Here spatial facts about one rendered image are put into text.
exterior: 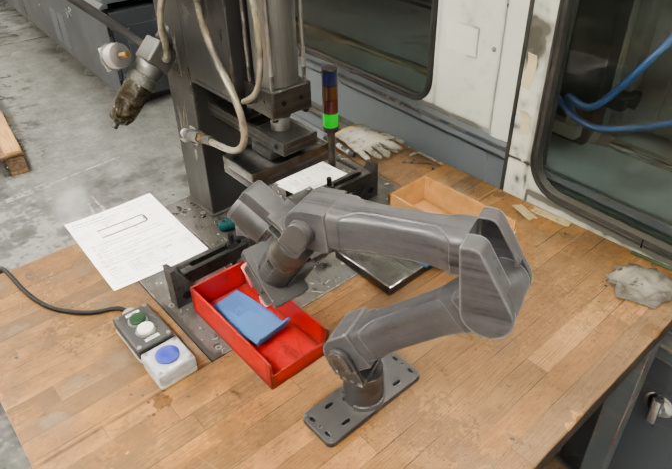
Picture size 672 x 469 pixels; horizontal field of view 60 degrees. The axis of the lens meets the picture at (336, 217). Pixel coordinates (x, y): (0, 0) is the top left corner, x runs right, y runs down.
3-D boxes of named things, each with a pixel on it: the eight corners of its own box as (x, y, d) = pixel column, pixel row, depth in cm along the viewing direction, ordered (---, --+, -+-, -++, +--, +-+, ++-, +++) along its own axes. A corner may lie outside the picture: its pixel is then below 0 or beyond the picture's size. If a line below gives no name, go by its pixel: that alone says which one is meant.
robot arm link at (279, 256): (251, 252, 85) (264, 230, 79) (275, 228, 88) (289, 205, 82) (287, 283, 84) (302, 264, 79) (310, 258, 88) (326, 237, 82)
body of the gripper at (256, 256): (272, 239, 94) (286, 218, 88) (306, 292, 92) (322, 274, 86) (238, 256, 91) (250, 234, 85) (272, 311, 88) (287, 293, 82)
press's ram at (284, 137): (258, 207, 108) (240, 48, 91) (188, 157, 124) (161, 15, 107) (332, 173, 118) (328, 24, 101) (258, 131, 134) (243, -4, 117)
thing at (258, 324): (263, 350, 102) (262, 338, 100) (208, 310, 110) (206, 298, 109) (292, 328, 106) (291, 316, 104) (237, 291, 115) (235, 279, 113)
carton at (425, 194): (475, 274, 119) (480, 243, 115) (387, 222, 135) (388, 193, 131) (512, 248, 126) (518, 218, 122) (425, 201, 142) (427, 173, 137)
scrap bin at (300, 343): (272, 390, 95) (269, 365, 92) (194, 311, 111) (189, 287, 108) (328, 353, 102) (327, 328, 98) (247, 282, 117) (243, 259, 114)
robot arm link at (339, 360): (325, 350, 84) (361, 364, 82) (353, 312, 90) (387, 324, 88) (327, 379, 88) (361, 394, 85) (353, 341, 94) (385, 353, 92)
